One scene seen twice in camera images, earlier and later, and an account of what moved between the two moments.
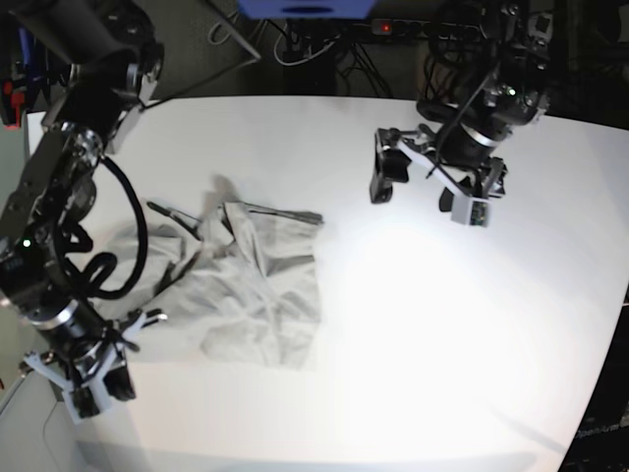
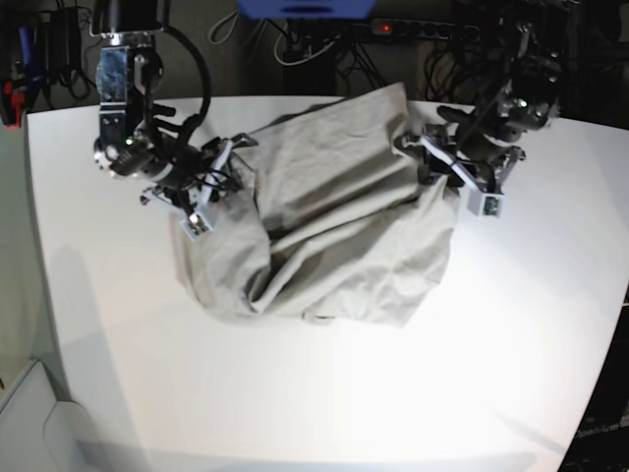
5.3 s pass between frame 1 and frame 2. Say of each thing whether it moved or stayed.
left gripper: moved
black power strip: stayed
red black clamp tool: stayed
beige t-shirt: moved
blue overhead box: stayed
